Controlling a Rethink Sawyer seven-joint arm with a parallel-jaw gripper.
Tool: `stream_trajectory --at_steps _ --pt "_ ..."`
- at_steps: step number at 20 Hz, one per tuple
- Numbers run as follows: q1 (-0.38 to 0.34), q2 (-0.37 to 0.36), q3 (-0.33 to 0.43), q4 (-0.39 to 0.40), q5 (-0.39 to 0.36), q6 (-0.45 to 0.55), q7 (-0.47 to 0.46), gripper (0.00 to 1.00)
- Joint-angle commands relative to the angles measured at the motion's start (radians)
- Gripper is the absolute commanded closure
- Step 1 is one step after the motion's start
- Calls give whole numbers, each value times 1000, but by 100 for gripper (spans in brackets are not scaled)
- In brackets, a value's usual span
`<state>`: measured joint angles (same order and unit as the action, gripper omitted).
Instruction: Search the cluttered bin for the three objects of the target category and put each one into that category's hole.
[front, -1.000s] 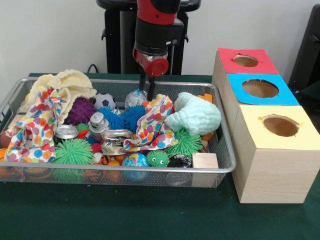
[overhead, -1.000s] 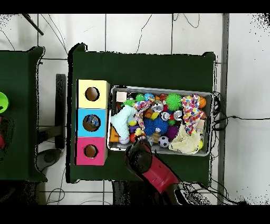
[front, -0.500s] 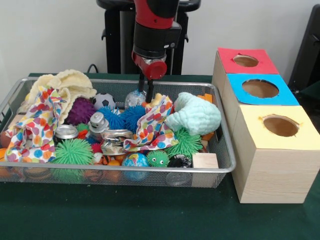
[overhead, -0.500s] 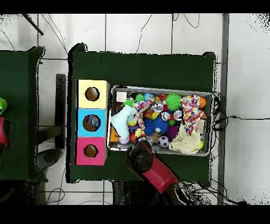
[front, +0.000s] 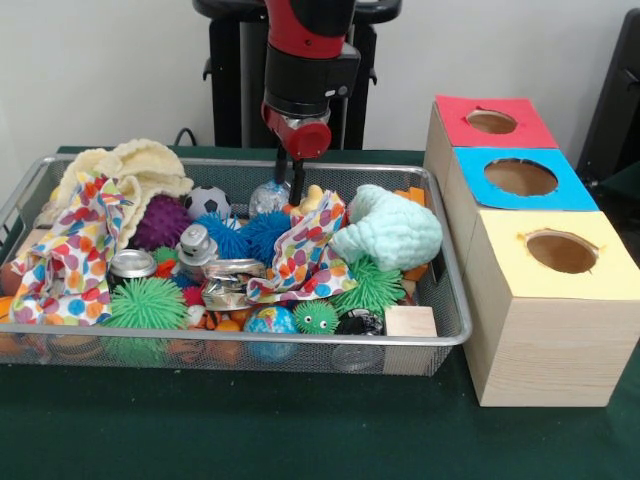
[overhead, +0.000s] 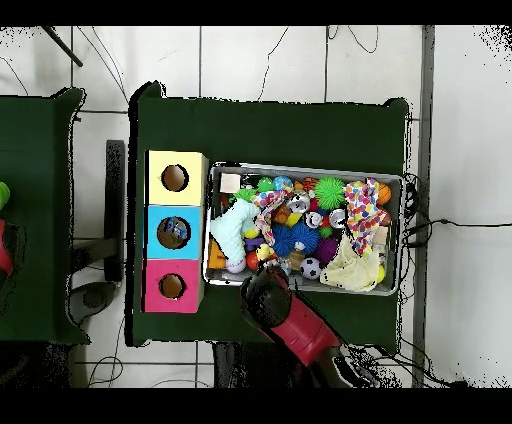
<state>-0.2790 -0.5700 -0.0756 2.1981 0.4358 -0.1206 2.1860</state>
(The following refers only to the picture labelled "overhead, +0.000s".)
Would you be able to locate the yellow plush toy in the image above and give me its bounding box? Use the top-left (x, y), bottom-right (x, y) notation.
top-left (255, 242), bottom-right (278, 262)

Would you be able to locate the wooden box with three holes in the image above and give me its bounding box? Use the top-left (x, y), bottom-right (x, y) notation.
top-left (141, 149), bottom-right (210, 314)

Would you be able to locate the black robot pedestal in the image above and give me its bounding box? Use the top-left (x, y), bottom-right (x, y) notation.
top-left (211, 341), bottom-right (313, 388)

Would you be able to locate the crushed silver can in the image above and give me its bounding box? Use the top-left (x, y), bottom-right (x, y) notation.
top-left (285, 189), bottom-right (312, 213)

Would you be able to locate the silver wire mesh bin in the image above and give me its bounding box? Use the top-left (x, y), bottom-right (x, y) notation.
top-left (202, 160), bottom-right (405, 297)

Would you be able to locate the mint green waffle cloth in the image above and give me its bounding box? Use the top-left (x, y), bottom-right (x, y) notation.
top-left (209, 198), bottom-right (261, 265)

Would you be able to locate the black rod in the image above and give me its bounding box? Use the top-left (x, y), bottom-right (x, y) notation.
top-left (41, 25), bottom-right (84, 68)

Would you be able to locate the cream waffle cloth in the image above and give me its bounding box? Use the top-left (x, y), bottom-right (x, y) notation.
top-left (319, 233), bottom-right (387, 293)

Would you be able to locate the grey stand base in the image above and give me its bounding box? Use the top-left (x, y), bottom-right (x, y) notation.
top-left (68, 280), bottom-right (118, 326)

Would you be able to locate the large polka dot cloth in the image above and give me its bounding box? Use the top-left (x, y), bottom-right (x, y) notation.
top-left (344, 177), bottom-right (388, 257)

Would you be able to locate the dark green tablecloth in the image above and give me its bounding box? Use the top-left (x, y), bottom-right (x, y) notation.
top-left (126, 81), bottom-right (410, 347)
top-left (0, 87), bottom-right (90, 345)

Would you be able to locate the plain wooden block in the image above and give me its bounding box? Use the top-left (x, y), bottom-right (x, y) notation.
top-left (219, 172), bottom-right (242, 194)

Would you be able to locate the black monitor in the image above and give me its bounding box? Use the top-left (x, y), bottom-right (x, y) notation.
top-left (104, 139), bottom-right (126, 281)

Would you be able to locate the large green spiky ball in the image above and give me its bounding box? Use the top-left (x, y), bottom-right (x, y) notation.
top-left (313, 176), bottom-right (346, 210)

